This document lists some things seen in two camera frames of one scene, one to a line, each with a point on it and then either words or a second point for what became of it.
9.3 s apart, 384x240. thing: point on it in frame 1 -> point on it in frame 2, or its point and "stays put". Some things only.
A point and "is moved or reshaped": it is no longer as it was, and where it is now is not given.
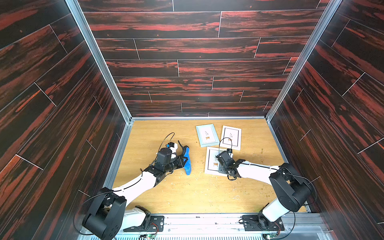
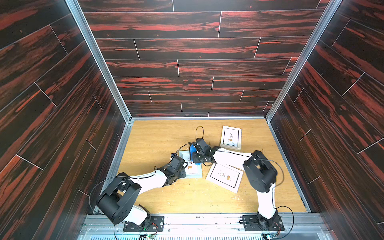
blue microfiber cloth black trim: x=187 y=166 -> x=192 y=150
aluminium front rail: x=302 y=226 stays put
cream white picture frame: x=211 y=164 is moved or reshaped
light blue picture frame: x=207 y=135 -> x=193 y=171
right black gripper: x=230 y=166 -> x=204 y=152
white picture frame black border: x=231 y=138 stays put
